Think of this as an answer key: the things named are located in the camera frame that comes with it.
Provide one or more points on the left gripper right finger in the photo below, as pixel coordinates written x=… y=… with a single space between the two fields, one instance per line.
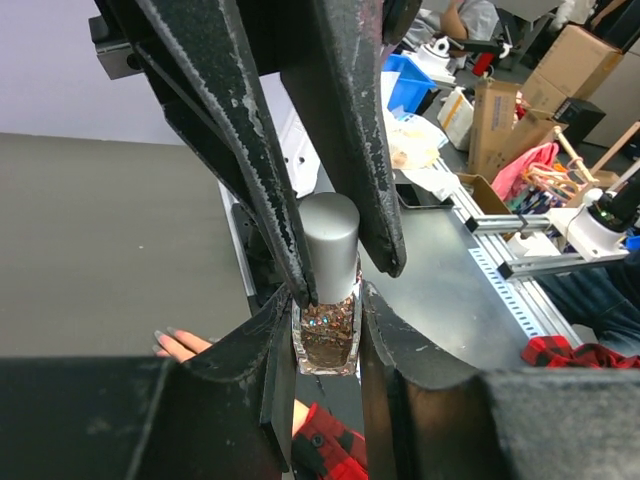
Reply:
x=430 y=415

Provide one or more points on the black box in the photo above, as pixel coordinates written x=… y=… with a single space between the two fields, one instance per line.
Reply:
x=580 y=118

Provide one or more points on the nail polish bottle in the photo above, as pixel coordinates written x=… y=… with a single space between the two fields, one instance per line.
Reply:
x=326 y=337

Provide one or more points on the pink cloth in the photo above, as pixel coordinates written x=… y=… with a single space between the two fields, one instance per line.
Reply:
x=505 y=179

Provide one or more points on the mannequin hand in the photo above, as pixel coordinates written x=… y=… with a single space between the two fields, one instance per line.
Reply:
x=182 y=345

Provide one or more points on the tall cardboard box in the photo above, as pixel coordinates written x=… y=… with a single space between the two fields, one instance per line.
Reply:
x=493 y=121

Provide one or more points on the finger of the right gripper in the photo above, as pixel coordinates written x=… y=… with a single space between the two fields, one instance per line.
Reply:
x=210 y=45
x=331 y=70

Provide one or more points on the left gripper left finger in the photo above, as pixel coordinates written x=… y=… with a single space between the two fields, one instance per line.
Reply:
x=225 y=414

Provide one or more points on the grey nail polish cap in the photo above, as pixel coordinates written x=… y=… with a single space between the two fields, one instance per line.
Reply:
x=331 y=223

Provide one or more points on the slotted cable duct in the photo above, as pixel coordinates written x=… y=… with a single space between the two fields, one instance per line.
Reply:
x=508 y=294

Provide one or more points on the blue plastic bin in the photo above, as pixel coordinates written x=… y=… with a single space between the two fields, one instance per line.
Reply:
x=412 y=86

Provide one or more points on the large cardboard box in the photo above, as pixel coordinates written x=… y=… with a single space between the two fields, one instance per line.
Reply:
x=575 y=66

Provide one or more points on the red plaid sleeve forearm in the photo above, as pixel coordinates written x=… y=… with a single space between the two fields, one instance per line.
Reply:
x=323 y=448

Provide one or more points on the aluminium frame rail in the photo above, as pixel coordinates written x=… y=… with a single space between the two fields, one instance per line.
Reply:
x=557 y=242

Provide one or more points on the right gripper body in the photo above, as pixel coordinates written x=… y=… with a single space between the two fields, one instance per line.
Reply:
x=126 y=44

